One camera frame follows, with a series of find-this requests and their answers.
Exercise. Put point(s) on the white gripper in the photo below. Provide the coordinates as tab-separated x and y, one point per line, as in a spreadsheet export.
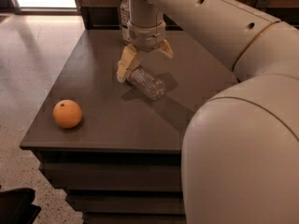
146	38

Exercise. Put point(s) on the clear ribbed water bottle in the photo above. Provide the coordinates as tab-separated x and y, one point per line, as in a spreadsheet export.
150	85

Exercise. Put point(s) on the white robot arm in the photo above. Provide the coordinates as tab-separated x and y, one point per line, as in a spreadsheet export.
240	154

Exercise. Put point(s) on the tall labelled water bottle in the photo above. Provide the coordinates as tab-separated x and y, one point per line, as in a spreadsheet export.
125	17

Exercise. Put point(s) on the orange fruit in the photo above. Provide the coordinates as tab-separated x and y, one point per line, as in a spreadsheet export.
67	114

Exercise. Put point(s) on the grey drawer cabinet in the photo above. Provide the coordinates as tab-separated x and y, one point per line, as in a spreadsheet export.
121	163

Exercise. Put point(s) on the black bin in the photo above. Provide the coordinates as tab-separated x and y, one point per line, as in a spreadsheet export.
16	206

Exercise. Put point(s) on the metal wall bracket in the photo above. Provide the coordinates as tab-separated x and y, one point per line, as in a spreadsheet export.
262	3

